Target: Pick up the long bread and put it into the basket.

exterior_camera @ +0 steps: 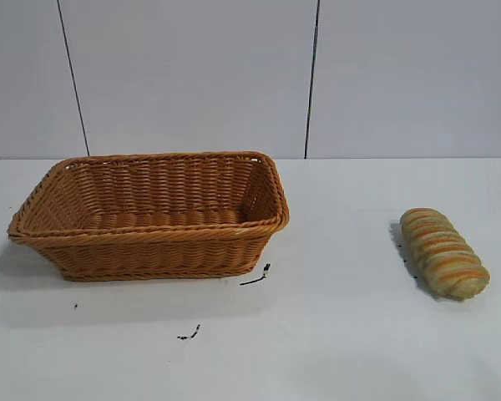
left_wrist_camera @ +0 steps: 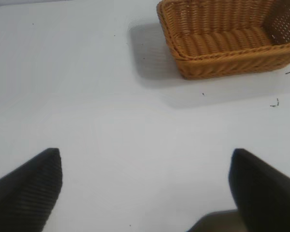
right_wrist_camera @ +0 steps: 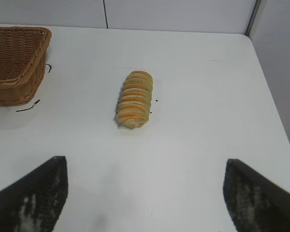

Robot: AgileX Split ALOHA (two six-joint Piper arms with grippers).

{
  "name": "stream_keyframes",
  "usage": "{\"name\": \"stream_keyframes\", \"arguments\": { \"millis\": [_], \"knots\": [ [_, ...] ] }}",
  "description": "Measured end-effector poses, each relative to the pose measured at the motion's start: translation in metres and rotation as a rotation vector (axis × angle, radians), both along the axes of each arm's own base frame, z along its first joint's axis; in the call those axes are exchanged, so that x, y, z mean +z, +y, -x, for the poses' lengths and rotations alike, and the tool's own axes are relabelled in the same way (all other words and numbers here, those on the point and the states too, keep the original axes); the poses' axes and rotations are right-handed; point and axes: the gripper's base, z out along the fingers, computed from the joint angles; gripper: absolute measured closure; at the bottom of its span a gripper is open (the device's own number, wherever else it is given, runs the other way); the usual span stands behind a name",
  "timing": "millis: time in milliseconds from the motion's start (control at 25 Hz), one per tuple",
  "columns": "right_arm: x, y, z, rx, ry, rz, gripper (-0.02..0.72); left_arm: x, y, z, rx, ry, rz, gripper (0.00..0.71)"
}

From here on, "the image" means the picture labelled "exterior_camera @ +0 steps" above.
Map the brown woven wicker basket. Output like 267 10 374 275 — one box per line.
7 150 291 282

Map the long striped bread loaf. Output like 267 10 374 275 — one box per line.
399 207 491 301

